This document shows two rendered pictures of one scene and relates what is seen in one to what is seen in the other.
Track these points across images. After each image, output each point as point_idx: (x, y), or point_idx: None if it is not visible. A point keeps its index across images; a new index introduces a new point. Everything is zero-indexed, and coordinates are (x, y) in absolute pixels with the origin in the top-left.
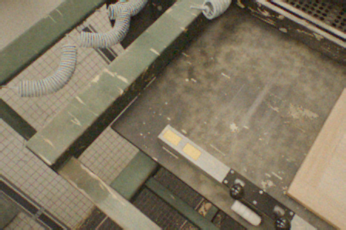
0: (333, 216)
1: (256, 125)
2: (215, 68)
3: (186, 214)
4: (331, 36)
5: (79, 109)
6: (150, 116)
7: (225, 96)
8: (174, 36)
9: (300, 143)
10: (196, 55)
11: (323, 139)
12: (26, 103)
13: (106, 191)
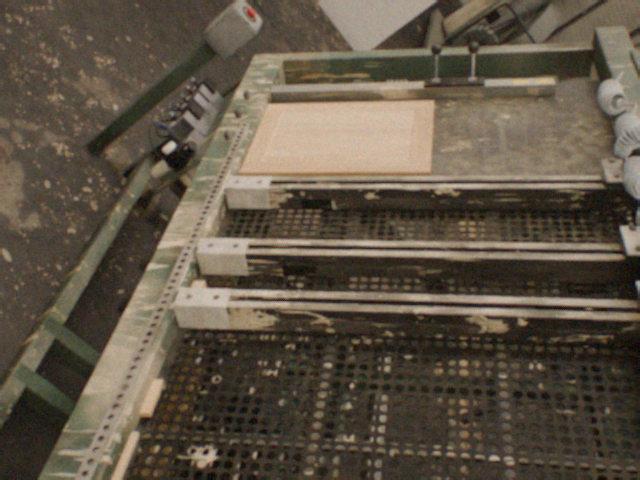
0: (393, 103)
1: (488, 124)
2: (567, 140)
3: None
4: (478, 179)
5: (620, 46)
6: (576, 95)
7: (533, 128)
8: None
9: (442, 130)
10: (597, 140)
11: (426, 132)
12: None
13: (550, 48)
